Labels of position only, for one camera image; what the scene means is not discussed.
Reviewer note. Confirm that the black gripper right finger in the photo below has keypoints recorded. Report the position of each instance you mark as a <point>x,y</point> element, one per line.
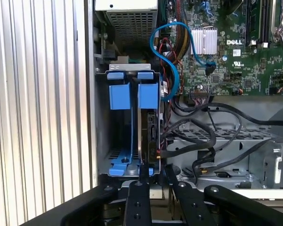
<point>193,207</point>

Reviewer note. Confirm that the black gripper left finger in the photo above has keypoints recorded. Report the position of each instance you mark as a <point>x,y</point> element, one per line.
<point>137,204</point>

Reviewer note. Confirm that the hard disk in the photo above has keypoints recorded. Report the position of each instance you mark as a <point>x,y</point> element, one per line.
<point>147,94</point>

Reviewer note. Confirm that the metal disk bay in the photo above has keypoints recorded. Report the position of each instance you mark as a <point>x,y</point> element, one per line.
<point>101,131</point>

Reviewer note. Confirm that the empty blue disk carrier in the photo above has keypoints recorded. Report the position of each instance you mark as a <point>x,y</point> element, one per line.
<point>118,96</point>

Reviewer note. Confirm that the black RAM slot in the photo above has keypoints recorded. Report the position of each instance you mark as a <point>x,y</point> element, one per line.
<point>252,21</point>
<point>265,21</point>

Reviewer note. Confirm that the perforated metal drive cage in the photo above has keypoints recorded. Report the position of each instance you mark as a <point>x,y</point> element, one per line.
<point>237,139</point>

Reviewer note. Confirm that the black front panel connector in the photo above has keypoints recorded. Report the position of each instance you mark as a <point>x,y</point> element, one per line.
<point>199,95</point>

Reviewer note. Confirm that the black open PC case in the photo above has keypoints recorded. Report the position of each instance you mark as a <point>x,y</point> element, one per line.
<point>90,94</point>

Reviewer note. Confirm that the green Dell motherboard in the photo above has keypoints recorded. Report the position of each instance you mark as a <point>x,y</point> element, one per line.
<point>249,70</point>

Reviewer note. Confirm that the silver finned heat sink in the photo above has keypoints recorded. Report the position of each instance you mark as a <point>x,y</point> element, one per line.
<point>203,41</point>

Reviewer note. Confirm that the grey power supply unit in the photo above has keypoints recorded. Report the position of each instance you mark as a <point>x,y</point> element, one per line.
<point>131,23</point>

